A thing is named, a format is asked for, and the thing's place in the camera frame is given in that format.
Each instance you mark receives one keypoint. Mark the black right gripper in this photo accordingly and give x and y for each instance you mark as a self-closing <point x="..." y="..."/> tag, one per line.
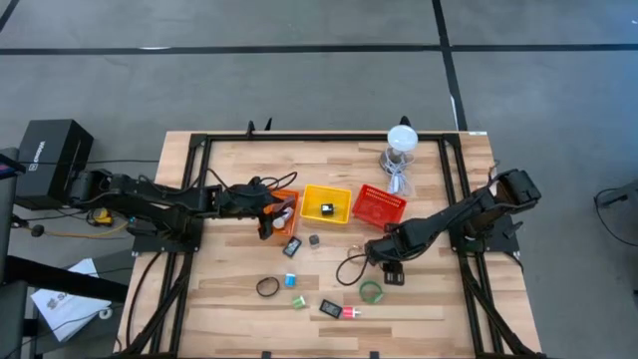
<point x="384" y="249"/>

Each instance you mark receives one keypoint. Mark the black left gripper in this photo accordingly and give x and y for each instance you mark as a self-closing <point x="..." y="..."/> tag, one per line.
<point x="244" y="202"/>

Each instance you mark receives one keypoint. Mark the silver white wristwatch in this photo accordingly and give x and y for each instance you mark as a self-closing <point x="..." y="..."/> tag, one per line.
<point x="284" y="218"/>

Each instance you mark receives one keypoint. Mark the green wristwatch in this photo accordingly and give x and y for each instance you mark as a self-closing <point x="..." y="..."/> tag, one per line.
<point x="379" y="298"/>

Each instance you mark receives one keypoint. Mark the black rectangular device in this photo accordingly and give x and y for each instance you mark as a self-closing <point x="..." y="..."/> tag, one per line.
<point x="330" y="308"/>
<point x="292" y="247"/>

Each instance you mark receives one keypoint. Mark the grey charger cube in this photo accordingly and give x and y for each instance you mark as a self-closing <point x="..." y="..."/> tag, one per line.
<point x="314" y="241"/>

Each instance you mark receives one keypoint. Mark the black charger cube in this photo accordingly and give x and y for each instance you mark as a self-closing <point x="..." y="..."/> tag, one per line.
<point x="327" y="209"/>

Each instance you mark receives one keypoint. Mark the pink USB charger cube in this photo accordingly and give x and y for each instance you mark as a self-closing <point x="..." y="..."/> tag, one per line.
<point x="351" y="312"/>

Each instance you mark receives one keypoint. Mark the blue USB charger cube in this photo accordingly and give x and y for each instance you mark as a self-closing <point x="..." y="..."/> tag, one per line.
<point x="290" y="280"/>

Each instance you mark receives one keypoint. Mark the black wristwatch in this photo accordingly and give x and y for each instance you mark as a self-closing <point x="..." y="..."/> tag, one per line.
<point x="257" y="287"/>

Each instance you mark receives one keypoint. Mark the green USB charger cube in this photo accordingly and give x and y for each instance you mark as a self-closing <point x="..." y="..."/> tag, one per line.
<point x="298" y="302"/>

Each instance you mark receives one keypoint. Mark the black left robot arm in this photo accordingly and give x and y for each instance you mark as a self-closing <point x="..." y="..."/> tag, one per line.
<point x="149" y="199"/>

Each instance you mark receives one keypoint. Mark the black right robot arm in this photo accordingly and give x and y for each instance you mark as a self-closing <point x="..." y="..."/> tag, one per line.
<point x="448" y="214"/>

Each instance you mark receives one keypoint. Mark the orange plastic basket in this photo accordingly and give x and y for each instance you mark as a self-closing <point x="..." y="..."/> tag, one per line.
<point x="291" y="227"/>

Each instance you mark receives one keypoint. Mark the yellow plastic basket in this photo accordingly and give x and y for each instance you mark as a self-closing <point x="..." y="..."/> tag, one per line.
<point x="311" y="199"/>

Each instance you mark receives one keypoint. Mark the red plastic basket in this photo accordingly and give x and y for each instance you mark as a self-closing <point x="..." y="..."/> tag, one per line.
<point x="379" y="207"/>

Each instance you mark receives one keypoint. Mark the black table clamp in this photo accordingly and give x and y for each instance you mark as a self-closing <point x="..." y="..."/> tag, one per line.
<point x="268" y="124"/>
<point x="250" y="128"/>
<point x="405" y="122"/>

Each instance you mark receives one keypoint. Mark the white mushroom lamp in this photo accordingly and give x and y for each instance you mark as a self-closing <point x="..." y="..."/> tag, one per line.
<point x="402" y="138"/>

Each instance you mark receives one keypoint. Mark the yellow tool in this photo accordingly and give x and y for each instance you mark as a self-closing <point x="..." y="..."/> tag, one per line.
<point x="102" y="218"/>

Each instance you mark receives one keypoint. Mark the black cardboard box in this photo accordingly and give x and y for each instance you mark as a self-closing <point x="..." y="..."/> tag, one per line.
<point x="55" y="149"/>

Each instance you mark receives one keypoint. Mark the white paper sheet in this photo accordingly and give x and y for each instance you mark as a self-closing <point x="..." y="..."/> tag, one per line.
<point x="65" y="309"/>

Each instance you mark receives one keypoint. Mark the black desk edge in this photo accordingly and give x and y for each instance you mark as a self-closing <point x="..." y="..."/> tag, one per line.
<point x="50" y="279"/>

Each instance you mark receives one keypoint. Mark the black round knob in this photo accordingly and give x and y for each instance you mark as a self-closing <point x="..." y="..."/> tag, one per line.
<point x="37" y="230"/>

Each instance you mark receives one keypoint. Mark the black aluminium table frame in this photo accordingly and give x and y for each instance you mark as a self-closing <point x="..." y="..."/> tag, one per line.
<point x="324" y="137"/>

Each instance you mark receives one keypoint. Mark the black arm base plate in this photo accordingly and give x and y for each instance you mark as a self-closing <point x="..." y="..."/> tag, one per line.
<point x="149" y="244"/>
<point x="503" y="239"/>

